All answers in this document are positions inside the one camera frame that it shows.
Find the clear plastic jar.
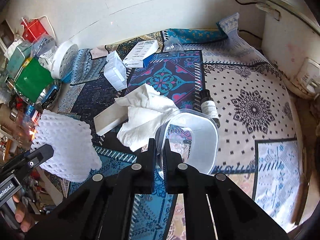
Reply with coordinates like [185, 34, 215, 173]
[163, 36, 184, 54]

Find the green plastic container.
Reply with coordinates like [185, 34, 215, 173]
[15, 58, 54, 103]

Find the white foam fruit net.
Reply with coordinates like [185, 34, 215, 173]
[31, 110, 102, 183]

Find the dark glass dropper bottle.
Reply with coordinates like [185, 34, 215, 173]
[199, 89, 220, 128]

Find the patchwork patterned tablecloth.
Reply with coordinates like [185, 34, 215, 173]
[58, 13, 300, 239]

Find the white rice cooker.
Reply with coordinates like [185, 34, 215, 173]
[259, 0, 319, 99]

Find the crumpled white paper towel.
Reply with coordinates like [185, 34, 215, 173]
[116, 83, 178, 152]

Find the steel bowl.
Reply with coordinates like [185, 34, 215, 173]
[34, 80, 62, 113]

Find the white round perforated lid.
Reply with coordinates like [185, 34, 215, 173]
[50, 41, 79, 80]

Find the teal tissue box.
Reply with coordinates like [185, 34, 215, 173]
[7, 41, 32, 79]

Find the person's left hand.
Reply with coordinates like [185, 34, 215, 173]
[12, 194, 35, 232]

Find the clear plastic square container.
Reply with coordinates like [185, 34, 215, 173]
[155, 109, 219, 178]

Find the white printed cardboard box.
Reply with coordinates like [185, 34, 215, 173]
[123, 40, 159, 68]

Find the white plastic compartment box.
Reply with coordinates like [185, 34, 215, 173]
[104, 51, 127, 91]

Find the red box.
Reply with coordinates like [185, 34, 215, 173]
[21, 18, 48, 43]

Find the long flat white box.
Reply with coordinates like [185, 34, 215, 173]
[93, 103, 128, 136]

